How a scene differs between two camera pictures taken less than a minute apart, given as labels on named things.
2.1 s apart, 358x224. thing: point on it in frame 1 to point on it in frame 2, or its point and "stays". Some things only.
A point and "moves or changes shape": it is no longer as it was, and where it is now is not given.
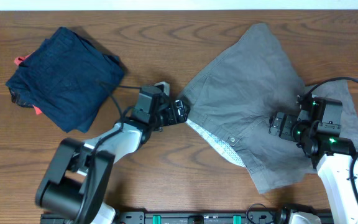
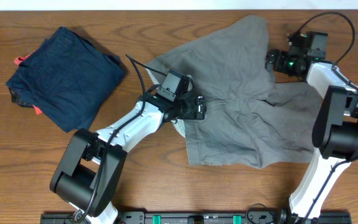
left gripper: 177,109 to 199,107
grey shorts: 232,99 moves or changes shape
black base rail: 186,218 stays
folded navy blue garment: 68,78 stays
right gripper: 276,120 to 282,55
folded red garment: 18,61 stays
